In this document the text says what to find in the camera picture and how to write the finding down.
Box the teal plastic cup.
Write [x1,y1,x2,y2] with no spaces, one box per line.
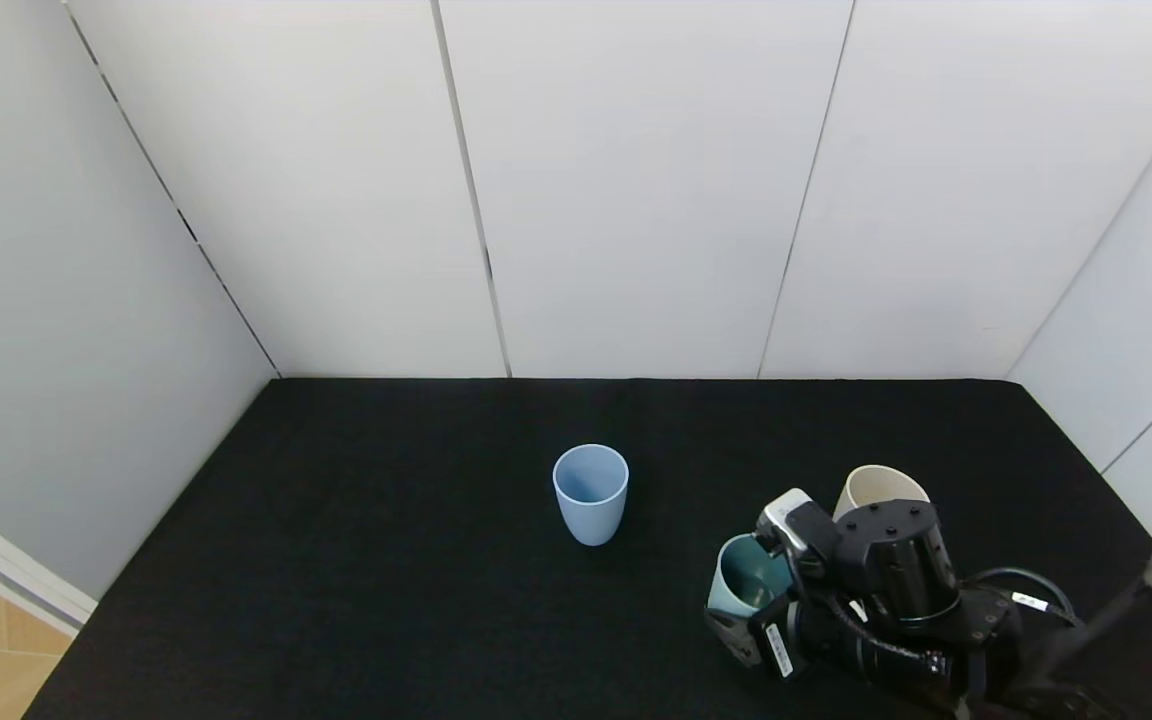
[706,533,797,619]

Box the light blue plastic cup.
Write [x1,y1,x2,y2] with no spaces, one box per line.
[552,444,630,547]

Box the black table cloth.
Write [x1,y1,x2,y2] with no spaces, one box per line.
[21,377,1152,720]

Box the beige plastic cup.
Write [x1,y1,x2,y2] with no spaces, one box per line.
[833,465,931,521]

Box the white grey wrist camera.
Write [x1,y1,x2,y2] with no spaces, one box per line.
[756,488,842,566]

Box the black camera cable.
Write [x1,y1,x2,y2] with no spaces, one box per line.
[786,555,947,681]

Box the black cable with white tag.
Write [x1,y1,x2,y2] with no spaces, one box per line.
[964,567,1082,629]

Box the white wall baseboard trim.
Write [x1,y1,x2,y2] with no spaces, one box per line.
[0,490,99,638]

